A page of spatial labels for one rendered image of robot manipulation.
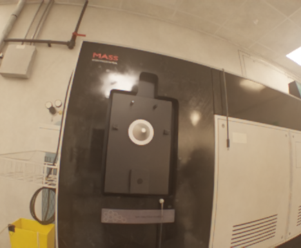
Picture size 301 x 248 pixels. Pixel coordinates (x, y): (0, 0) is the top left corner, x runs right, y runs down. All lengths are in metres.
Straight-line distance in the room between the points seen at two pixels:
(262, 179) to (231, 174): 0.14
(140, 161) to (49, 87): 1.41
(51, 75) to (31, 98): 0.28
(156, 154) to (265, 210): 0.44
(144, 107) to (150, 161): 0.14
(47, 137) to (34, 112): 0.97
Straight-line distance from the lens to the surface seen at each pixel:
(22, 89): 1.84
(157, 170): 0.46
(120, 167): 0.44
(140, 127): 0.44
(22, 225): 0.62
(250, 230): 0.67
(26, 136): 1.70
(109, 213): 0.44
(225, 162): 0.55
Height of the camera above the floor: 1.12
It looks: 14 degrees up
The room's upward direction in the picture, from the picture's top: 3 degrees clockwise
